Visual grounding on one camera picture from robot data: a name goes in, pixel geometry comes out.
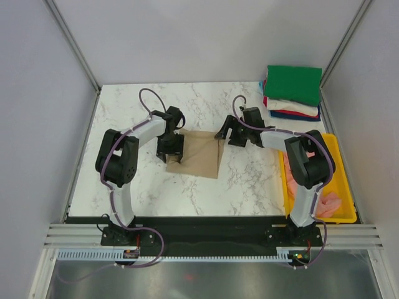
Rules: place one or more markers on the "green folded t shirt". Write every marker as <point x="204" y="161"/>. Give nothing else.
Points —
<point x="293" y="83"/>

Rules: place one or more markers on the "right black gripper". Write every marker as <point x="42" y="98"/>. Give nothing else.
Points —
<point x="229" y="123"/>

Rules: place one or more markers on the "light blue folded t shirt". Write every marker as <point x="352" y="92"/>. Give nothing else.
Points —
<point x="262" y="85"/>

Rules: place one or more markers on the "left aluminium frame post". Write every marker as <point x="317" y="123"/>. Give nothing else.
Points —
<point x="72" y="43"/>

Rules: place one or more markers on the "beige t shirt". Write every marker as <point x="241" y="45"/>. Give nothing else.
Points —
<point x="202" y="155"/>

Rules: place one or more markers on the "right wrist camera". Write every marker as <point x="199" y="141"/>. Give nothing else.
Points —
<point x="252" y="117"/>

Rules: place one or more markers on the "white folded t shirt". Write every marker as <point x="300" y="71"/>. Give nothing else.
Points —
<point x="273" y="104"/>

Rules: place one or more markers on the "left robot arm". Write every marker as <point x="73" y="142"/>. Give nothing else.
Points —
<point x="117" y="164"/>

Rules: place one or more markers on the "white cable duct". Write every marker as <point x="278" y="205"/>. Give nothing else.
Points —
<point x="123" y="255"/>

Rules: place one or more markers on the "right aluminium frame post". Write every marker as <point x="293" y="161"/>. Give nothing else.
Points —
<point x="346" y="39"/>

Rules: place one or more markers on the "aluminium frame post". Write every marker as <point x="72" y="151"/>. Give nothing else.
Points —
<point x="346" y="39"/>
<point x="72" y="43"/>

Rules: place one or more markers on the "red folded t shirt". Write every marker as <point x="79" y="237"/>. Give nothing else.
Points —
<point x="288" y="107"/>

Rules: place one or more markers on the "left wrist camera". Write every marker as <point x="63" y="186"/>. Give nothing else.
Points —
<point x="175" y="119"/>

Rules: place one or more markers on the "yellow plastic bin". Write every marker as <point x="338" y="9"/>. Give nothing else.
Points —
<point x="346" y="214"/>

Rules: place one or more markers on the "pink t shirt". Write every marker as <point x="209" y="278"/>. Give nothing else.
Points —
<point x="327" y="205"/>

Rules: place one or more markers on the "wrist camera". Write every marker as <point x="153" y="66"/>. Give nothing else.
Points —
<point x="252" y="117"/>
<point x="175" y="119"/>

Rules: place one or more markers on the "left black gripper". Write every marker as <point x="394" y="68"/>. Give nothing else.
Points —
<point x="177" y="149"/>

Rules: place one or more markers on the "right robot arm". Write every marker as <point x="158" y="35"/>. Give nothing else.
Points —
<point x="310" y="162"/>

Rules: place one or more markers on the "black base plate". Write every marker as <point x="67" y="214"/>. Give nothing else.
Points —
<point x="214" y="235"/>

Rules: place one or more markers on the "dark blue folded t shirt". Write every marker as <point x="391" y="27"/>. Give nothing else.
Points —
<point x="289" y="115"/>

